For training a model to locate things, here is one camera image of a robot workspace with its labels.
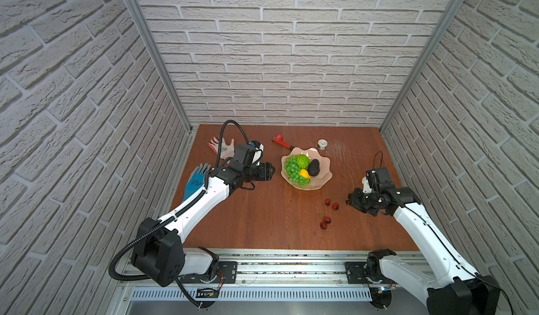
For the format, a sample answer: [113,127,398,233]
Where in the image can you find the red white work glove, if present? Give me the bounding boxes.
[208,136,235,160]

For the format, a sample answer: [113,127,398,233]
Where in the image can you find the pink wavy fruit bowl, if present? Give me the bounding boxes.
[281,147,333,191]

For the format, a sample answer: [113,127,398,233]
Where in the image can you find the red cherry pair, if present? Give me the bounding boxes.
[319,216,332,230]
[324,198,340,211]

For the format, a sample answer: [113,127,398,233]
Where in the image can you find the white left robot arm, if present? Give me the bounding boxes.
[131,162,275,287]

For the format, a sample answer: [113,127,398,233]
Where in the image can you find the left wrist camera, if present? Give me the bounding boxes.
[229,141,264,173]

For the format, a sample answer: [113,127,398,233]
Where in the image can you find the aluminium rail frame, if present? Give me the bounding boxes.
[104,234,477,315]

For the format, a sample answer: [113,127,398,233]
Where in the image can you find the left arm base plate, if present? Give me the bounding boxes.
[180,261,238,285]

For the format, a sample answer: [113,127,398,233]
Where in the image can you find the green grape bunch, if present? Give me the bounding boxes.
[284,155,311,186]

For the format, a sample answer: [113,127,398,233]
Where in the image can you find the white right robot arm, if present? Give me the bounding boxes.
[346,187,502,314]

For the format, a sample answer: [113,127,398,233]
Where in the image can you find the silver corner frame post right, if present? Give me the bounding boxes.
[379,0,465,133]

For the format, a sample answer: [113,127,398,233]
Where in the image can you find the silver corner frame post left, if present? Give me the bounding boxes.
[124,0,192,133]

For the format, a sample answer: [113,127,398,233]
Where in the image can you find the green bumpy fake fruit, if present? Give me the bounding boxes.
[296,154,310,169]

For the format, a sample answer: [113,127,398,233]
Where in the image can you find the yellow fake pear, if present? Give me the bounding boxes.
[299,169,310,179]

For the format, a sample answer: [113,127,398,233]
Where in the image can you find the blue work glove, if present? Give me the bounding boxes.
[182,163,212,201]

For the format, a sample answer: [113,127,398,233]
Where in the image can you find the red hand tool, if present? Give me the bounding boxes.
[272,135,294,150]

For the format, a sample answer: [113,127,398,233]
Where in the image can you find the dark fake avocado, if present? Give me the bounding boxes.
[307,159,320,177]

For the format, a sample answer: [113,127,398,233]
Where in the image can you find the white tape roll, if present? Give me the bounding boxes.
[317,139,328,150]

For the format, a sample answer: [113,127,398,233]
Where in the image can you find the silver corner frame post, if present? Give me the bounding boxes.
[379,0,465,133]
[124,0,192,133]

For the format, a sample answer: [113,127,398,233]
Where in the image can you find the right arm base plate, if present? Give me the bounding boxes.
[344,262,397,288]

